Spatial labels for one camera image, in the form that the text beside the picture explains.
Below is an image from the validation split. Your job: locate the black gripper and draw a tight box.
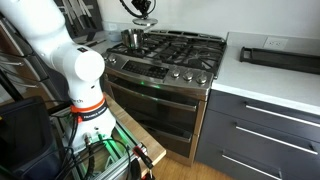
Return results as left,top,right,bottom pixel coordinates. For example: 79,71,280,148
131,0,152,20

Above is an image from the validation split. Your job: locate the glass lid with knob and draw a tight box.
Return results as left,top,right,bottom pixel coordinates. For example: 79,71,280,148
131,17,159,28

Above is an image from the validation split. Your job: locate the stainless steel pot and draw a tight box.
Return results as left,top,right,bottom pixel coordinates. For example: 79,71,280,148
120,27,150,51

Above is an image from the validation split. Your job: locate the light blue bowl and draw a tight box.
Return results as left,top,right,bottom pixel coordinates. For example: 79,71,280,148
106,30,125,43

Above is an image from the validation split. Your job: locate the black knife rack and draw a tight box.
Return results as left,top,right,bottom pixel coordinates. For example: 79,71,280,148
53,0,105,41

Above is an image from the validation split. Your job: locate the steel range knob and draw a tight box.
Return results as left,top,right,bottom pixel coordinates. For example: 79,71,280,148
182,69,195,82
170,67,181,80
107,54,118,65
195,72,209,85

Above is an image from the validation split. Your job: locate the stainless steel gas range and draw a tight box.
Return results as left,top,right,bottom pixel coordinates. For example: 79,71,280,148
101,29,228,167

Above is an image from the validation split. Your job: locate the dark grey drawer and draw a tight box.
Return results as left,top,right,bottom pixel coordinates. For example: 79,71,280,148
206,89,320,144
199,109,320,176
194,139,303,180

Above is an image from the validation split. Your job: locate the wooden mounting board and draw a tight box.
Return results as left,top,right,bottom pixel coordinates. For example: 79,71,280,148
102,92,167,178

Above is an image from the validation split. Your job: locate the dark side cabinet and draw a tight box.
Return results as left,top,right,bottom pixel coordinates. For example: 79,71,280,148
0,13,68,105

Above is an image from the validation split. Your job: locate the black flat tray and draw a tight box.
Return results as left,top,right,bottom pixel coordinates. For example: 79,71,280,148
238,46,320,76

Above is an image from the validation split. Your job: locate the red black clamp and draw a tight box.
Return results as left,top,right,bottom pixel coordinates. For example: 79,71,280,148
132,144,156,180

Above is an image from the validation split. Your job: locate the black plastic bin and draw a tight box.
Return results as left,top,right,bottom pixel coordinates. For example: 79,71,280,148
0,96,65,180

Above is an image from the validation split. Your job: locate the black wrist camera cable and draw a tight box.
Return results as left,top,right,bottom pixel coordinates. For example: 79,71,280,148
118,0,157,20

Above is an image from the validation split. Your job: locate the white wall outlet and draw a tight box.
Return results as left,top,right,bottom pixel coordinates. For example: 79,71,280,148
262,36,289,51
107,22,119,32

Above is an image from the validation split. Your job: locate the black handled knife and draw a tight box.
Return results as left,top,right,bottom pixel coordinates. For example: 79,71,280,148
79,38,108,48

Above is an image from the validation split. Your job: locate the thin black cable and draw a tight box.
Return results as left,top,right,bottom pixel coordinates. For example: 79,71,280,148
89,137,133,180

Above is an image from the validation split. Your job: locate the thick black cable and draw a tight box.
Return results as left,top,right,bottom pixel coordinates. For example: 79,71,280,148
83,132,97,180

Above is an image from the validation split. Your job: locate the aluminium profile frame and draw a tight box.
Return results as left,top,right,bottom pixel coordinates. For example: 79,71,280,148
49,109,148,180

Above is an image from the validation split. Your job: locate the steel drawer handle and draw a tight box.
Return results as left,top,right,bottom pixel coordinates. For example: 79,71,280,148
221,152,285,180
234,124,320,156
244,103,320,130

